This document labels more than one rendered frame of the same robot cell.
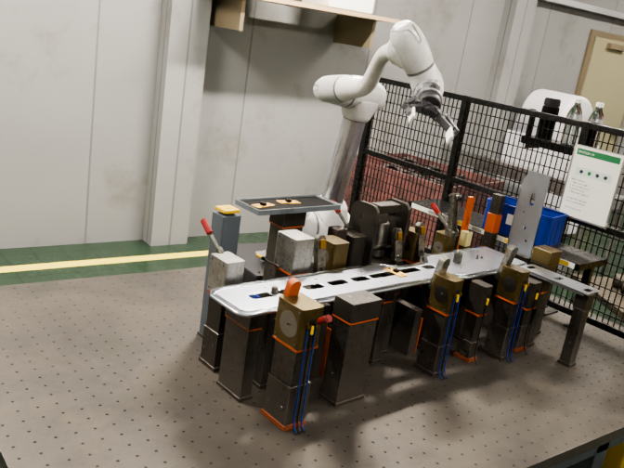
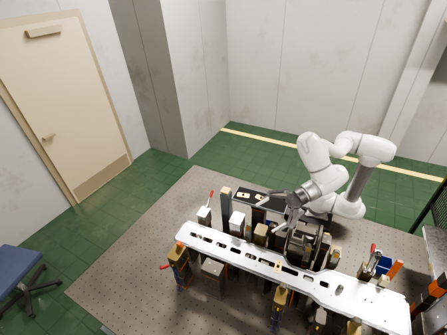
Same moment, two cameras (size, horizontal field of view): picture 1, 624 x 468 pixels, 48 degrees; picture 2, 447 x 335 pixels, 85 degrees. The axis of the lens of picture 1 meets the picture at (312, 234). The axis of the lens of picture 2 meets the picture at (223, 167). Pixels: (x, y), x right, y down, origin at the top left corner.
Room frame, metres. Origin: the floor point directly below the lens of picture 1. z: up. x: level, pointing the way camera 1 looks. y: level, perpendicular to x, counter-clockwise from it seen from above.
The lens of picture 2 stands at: (1.78, -0.92, 2.38)
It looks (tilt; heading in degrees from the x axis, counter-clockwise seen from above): 38 degrees down; 71
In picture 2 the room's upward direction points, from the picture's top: 4 degrees counter-clockwise
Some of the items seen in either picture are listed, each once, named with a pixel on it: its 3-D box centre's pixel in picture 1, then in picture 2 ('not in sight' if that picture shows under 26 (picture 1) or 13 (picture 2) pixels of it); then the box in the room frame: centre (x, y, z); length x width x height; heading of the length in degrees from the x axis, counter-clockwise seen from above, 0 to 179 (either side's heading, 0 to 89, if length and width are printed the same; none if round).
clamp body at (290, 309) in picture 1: (294, 364); (179, 268); (1.74, -0.01, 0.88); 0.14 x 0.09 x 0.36; 43
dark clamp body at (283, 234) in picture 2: (341, 281); (279, 246); (2.42, -0.13, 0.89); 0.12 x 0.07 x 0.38; 43
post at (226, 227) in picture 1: (219, 276); (227, 211); (2.20, 0.28, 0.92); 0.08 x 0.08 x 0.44; 43
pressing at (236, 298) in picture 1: (393, 275); (274, 266); (2.27, -0.29, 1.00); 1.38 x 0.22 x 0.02; 133
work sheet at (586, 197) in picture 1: (591, 186); not in sight; (2.92, -1.12, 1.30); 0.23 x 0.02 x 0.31; 43
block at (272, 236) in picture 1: (280, 266); (258, 221); (2.38, 0.09, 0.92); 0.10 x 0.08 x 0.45; 133
